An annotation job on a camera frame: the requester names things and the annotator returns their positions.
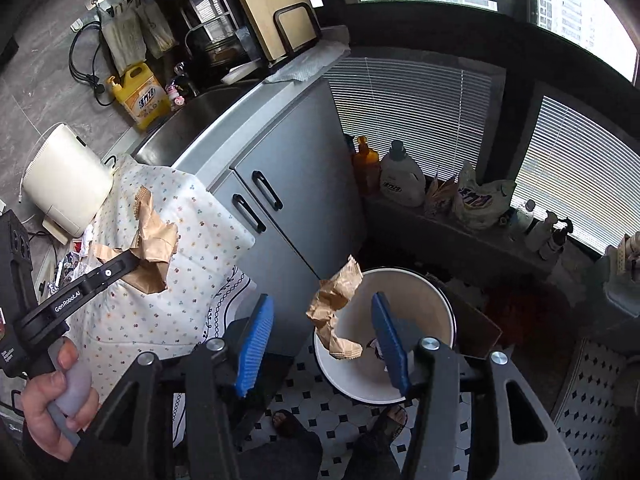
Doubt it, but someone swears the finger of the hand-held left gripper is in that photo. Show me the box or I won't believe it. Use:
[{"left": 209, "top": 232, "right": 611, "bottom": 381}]
[{"left": 42, "top": 251, "right": 142, "bottom": 321}]

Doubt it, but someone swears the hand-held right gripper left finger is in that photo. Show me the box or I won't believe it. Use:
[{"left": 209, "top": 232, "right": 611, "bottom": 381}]
[{"left": 80, "top": 294, "right": 276, "bottom": 480}]

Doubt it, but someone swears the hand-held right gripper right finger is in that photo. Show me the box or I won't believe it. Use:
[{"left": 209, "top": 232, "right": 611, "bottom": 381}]
[{"left": 371, "top": 292, "right": 551, "bottom": 480}]

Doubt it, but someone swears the white round trash bin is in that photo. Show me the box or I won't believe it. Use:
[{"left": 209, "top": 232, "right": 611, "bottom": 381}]
[{"left": 313, "top": 266, "right": 457, "bottom": 406}]

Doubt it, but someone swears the large brown paper bag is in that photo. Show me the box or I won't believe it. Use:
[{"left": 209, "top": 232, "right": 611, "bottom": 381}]
[{"left": 93, "top": 185, "right": 180, "bottom": 295}]

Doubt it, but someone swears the small brown paper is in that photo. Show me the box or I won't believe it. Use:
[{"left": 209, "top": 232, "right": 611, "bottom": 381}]
[{"left": 306, "top": 255, "right": 365, "bottom": 361}]

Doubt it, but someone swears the person's left forearm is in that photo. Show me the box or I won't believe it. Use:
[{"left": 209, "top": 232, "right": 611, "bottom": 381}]
[{"left": 21, "top": 422, "right": 118, "bottom": 480}]

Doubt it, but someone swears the person's left hand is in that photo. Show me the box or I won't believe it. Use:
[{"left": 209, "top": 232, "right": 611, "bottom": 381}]
[{"left": 20, "top": 336, "right": 101, "bottom": 462}]

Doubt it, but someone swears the pile of crumpled wrappers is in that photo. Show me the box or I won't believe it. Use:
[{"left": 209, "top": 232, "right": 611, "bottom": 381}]
[{"left": 50, "top": 227, "right": 103, "bottom": 303}]

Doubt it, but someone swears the white cloth with black trim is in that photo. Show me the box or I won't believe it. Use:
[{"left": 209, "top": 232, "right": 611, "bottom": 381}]
[{"left": 172, "top": 265, "right": 258, "bottom": 445}]

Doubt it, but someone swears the brown flat board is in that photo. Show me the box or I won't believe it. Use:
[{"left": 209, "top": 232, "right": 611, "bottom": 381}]
[{"left": 440, "top": 280, "right": 503, "bottom": 361}]

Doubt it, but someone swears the person's right foot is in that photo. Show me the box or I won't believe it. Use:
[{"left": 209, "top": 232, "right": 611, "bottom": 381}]
[{"left": 350, "top": 404, "right": 408, "bottom": 480}]

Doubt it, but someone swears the person's foot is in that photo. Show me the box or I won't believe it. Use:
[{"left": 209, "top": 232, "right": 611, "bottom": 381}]
[
  {"left": 272, "top": 409, "right": 322, "bottom": 463},
  {"left": 350, "top": 404, "right": 408, "bottom": 480}
]

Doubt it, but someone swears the person's left foot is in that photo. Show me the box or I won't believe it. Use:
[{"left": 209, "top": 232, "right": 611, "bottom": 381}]
[{"left": 272, "top": 409, "right": 322, "bottom": 463}]

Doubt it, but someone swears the floral print tablecloth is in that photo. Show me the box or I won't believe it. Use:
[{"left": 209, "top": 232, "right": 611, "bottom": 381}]
[{"left": 80, "top": 155, "right": 258, "bottom": 401}]

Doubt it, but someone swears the white rounded appliance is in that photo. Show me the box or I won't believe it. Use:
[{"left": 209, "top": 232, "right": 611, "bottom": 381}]
[{"left": 22, "top": 123, "right": 115, "bottom": 246}]

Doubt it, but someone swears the dark red cloth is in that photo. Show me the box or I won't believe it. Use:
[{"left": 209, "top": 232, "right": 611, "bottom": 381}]
[{"left": 482, "top": 285, "right": 543, "bottom": 343}]

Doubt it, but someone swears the small paper packet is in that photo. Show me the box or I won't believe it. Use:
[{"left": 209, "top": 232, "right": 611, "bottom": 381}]
[{"left": 425, "top": 165, "right": 461, "bottom": 218}]

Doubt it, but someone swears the white laundry detergent jug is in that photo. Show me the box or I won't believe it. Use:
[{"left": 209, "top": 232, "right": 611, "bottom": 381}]
[{"left": 380, "top": 140, "right": 427, "bottom": 207}]

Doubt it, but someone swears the washing powder bag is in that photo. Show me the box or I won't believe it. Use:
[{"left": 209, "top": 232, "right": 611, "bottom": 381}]
[{"left": 452, "top": 161, "right": 517, "bottom": 231}]

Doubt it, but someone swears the orange bottle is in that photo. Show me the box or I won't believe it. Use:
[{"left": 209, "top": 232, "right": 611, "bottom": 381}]
[{"left": 352, "top": 136, "right": 383, "bottom": 197}]

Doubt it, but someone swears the small white cap bottle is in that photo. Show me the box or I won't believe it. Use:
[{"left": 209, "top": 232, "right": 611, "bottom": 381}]
[{"left": 509, "top": 200, "right": 537, "bottom": 241}]

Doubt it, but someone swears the grey cabinet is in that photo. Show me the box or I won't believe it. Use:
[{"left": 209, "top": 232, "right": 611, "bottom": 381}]
[{"left": 172, "top": 77, "right": 368, "bottom": 356}]

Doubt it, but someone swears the yellow detergent bottle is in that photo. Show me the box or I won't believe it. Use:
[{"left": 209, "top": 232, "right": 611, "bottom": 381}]
[{"left": 107, "top": 61, "right": 172, "bottom": 132}]

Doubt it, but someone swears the black top spray bottle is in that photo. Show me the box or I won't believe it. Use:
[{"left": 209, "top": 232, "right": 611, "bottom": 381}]
[{"left": 539, "top": 217, "right": 575, "bottom": 261}]

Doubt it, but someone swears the steel sink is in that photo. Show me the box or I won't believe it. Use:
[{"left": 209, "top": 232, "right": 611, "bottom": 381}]
[{"left": 131, "top": 85, "right": 261, "bottom": 168}]

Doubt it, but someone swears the diamond pattern mat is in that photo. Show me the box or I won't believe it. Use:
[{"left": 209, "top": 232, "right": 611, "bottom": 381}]
[{"left": 550, "top": 340, "right": 640, "bottom": 480}]

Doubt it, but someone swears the black faucet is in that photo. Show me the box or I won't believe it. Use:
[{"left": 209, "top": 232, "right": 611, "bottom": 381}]
[{"left": 172, "top": 60, "right": 202, "bottom": 102}]

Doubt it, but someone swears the wide window blind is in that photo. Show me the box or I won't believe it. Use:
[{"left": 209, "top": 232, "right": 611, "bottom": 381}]
[{"left": 322, "top": 57, "right": 493, "bottom": 181}]

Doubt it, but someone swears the translucent hanging bag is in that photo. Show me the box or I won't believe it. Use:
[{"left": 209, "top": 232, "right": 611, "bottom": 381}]
[
  {"left": 102, "top": 2, "right": 148, "bottom": 75},
  {"left": 132, "top": 0, "right": 178, "bottom": 59}
]

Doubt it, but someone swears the white soap tray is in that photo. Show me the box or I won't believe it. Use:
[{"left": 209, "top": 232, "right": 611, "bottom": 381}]
[{"left": 220, "top": 60, "right": 263, "bottom": 86}]

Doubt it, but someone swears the narrow window blind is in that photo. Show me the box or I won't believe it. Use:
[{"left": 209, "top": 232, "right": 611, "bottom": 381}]
[{"left": 515, "top": 95, "right": 640, "bottom": 256}]

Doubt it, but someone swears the white folded cloth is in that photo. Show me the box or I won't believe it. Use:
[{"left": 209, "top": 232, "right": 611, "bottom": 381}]
[{"left": 264, "top": 40, "right": 352, "bottom": 84}]

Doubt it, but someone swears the wooden cutting board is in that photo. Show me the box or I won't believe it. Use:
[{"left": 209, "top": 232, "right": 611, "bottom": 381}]
[{"left": 220, "top": 0, "right": 323, "bottom": 63}]

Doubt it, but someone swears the black cabinet handle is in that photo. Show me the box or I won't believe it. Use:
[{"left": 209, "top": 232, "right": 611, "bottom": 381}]
[
  {"left": 251, "top": 171, "right": 283, "bottom": 211},
  {"left": 232, "top": 193, "right": 267, "bottom": 233}
]

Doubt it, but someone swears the black power cable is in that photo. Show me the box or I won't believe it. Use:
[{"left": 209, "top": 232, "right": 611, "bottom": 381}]
[{"left": 68, "top": 20, "right": 119, "bottom": 107}]

